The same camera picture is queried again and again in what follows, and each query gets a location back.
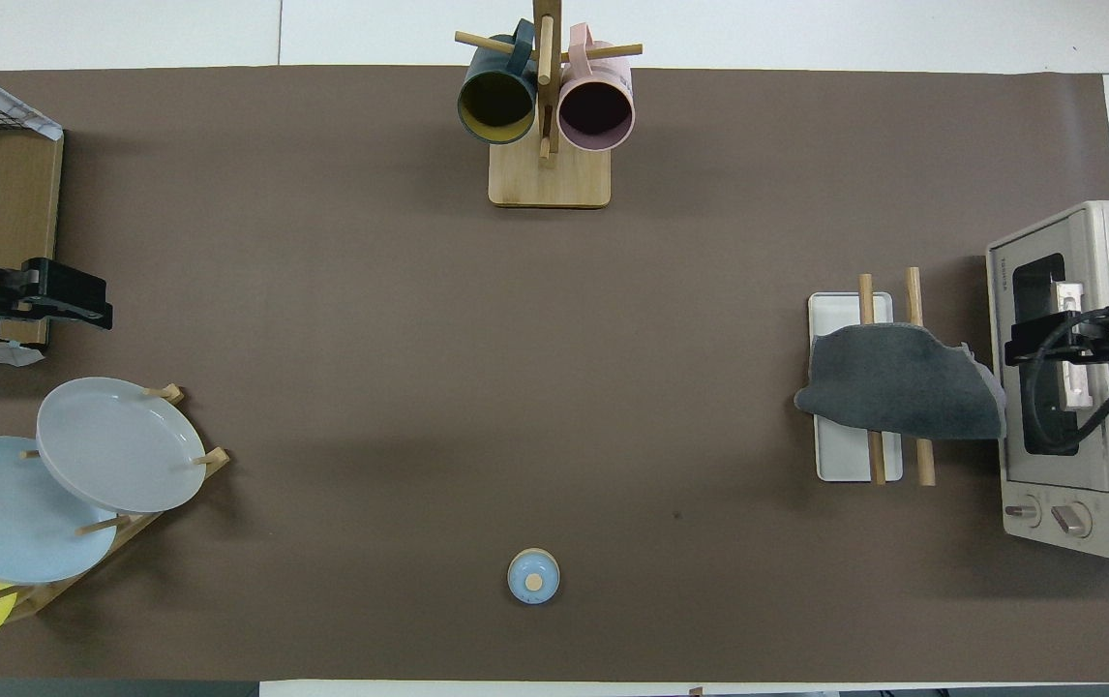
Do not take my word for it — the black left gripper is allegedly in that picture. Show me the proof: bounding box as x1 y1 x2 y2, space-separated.
0 225 113 338

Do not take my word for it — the purple and grey towel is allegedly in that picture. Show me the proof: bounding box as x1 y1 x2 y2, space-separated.
794 322 1008 441

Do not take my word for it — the wooden plate rack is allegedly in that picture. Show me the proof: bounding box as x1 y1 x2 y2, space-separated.
0 384 231 622

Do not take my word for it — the cream toaster oven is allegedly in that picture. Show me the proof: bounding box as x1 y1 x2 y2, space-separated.
986 200 1109 561

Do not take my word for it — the grey plate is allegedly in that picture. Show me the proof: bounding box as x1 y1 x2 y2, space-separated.
36 377 208 515

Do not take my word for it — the light blue plate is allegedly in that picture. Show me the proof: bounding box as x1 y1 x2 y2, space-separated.
0 437 120 586

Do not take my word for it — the white rectangular tray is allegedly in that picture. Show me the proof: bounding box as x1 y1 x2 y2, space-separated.
807 267 937 487

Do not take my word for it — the brown table mat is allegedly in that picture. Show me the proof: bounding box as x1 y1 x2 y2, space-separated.
0 66 1109 683

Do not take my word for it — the dark teal mug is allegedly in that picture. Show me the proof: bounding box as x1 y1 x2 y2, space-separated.
458 19 539 146

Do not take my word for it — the wooden mug tree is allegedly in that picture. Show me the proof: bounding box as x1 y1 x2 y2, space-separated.
455 0 644 209

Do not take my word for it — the pink mug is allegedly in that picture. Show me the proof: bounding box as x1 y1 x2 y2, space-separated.
557 23 635 153

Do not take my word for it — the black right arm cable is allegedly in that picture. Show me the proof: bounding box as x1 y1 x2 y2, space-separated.
1024 308 1109 456

